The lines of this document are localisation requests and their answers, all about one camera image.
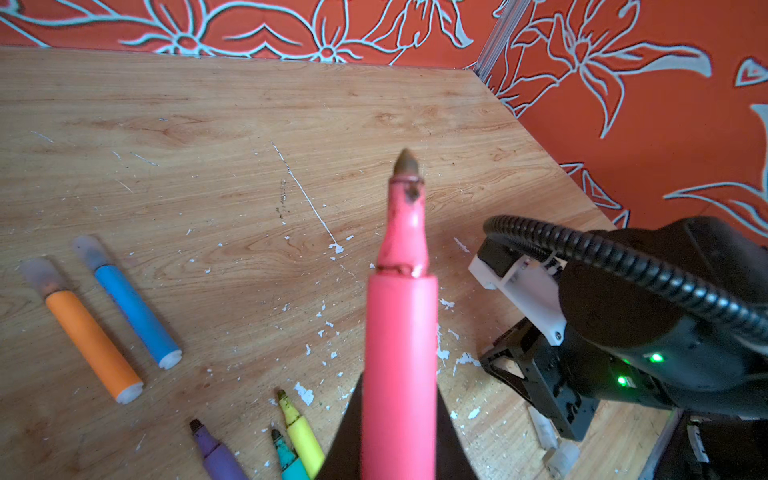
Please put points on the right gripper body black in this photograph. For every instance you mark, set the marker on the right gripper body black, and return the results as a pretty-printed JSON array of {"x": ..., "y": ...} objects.
[{"x": 523, "y": 360}]

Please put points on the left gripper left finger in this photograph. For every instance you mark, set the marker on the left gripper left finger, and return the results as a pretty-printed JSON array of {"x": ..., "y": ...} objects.
[{"x": 343, "y": 460}]

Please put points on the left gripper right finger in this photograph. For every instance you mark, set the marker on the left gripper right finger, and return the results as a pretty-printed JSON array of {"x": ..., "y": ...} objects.
[{"x": 451, "y": 460}]

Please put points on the yellow marker pen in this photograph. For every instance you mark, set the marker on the yellow marker pen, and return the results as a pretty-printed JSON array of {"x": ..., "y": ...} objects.
[{"x": 302, "y": 436}]

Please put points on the clear pen cap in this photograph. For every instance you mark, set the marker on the clear pen cap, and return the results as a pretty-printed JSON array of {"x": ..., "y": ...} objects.
[
  {"x": 544, "y": 429},
  {"x": 562, "y": 460}
]

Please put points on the pink marker pen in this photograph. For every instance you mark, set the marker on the pink marker pen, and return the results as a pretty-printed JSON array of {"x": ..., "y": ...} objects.
[{"x": 399, "y": 398}]

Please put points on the orange marker pen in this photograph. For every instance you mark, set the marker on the orange marker pen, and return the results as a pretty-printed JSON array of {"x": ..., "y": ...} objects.
[{"x": 103, "y": 357}]

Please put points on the blue marker pen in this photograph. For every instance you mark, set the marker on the blue marker pen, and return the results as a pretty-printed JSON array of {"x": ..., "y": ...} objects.
[{"x": 159, "y": 343}]

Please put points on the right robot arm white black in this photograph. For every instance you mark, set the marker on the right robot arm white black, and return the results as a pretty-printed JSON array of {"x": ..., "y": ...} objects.
[{"x": 672, "y": 319}]

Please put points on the green marker pen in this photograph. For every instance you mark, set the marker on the green marker pen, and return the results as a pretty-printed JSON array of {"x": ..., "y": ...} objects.
[{"x": 290, "y": 464}]

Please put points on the purple marker pen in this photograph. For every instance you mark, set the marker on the purple marker pen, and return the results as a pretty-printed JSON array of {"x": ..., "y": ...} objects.
[{"x": 218, "y": 460}]

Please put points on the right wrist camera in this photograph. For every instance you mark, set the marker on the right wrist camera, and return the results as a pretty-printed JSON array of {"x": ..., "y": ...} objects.
[{"x": 524, "y": 281}]

